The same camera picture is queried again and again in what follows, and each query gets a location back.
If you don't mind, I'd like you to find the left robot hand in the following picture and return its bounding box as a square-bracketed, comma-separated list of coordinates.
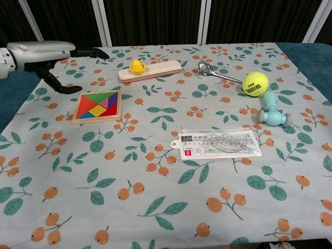
[6, 40, 110, 94]

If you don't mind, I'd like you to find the yellow square tangram piece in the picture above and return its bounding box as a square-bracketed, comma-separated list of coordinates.
[88, 104, 108, 117]

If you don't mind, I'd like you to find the orange-red large tangram triangle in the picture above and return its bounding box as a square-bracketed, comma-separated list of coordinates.
[76, 94, 99, 117]

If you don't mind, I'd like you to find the green large tangram triangle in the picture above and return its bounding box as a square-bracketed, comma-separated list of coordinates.
[81, 92, 117, 105]

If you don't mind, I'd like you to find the blue small tangram triangle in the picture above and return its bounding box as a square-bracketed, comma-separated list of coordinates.
[77, 112, 99, 120]

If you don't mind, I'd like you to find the purple tangram parallelogram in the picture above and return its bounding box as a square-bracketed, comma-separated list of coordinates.
[107, 92, 119, 108]

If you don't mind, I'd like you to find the red medium tangram triangle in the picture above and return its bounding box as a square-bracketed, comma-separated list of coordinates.
[99, 102, 119, 117]

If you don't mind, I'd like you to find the teal table cover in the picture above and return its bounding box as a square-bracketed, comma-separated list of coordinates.
[0, 42, 332, 134]

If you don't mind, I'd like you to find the small yellow duck toy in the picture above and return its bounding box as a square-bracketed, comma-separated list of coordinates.
[129, 59, 146, 76]

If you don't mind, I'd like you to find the pink pencil case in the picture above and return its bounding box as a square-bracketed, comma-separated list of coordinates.
[118, 60, 183, 84]

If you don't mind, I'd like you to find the metal spoon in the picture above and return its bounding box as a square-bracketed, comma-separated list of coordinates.
[198, 61, 244, 85]

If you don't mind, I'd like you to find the floral tablecloth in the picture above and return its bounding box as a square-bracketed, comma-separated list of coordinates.
[0, 43, 332, 249]

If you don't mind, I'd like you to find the ruler set in clear pouch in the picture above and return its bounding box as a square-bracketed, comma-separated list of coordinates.
[170, 129, 262, 160]

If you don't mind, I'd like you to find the yellow tennis ball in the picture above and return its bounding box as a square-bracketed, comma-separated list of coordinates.
[242, 72, 269, 98]

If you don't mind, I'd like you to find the light blue massage roller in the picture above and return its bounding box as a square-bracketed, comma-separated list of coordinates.
[256, 91, 293, 128]

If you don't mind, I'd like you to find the wooden tangram puzzle tray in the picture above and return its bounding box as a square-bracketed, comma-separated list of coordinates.
[72, 89, 123, 126]

